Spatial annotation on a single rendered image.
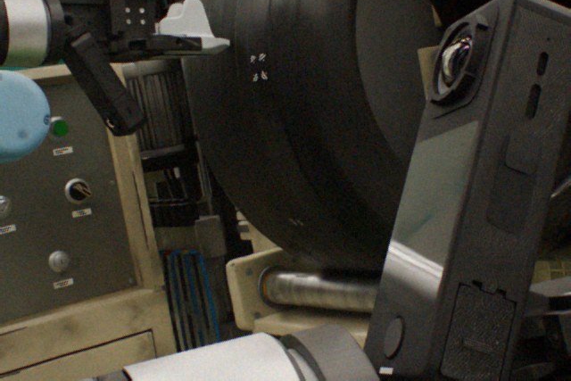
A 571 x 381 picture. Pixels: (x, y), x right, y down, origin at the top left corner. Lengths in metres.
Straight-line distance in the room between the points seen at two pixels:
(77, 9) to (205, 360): 0.89
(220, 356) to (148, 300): 1.45
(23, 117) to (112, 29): 0.23
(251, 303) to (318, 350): 1.22
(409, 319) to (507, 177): 0.05
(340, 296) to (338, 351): 1.07
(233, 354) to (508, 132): 0.09
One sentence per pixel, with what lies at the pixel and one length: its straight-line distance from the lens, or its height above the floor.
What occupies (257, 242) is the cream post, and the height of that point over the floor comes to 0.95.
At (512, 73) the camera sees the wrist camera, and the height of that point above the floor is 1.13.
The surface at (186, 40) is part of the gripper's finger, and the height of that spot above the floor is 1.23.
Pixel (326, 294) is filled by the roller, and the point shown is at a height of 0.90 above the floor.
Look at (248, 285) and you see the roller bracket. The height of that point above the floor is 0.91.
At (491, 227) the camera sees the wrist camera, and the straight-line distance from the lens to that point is 0.29.
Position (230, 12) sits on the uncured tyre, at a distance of 1.24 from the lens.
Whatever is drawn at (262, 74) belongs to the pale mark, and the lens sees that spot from 1.17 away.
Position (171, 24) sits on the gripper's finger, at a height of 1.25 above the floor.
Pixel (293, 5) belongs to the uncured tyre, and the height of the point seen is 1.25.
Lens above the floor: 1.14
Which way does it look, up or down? 3 degrees down
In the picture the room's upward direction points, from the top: 11 degrees counter-clockwise
